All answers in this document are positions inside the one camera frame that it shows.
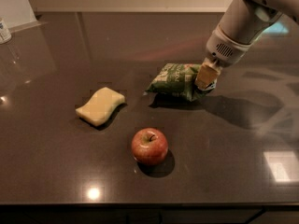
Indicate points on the green jalapeno chip bag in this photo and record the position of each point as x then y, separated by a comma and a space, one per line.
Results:
178, 80

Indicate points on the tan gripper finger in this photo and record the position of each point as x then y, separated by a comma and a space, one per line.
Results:
207, 74

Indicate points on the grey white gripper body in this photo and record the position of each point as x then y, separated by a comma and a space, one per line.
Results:
224, 48

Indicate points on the red apple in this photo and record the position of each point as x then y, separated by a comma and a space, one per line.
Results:
149, 146

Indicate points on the white bottle with label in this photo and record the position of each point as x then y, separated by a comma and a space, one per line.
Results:
5, 34

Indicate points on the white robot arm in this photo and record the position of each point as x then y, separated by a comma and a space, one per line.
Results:
289, 8

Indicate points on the yellow sponge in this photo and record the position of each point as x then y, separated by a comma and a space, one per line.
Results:
100, 107

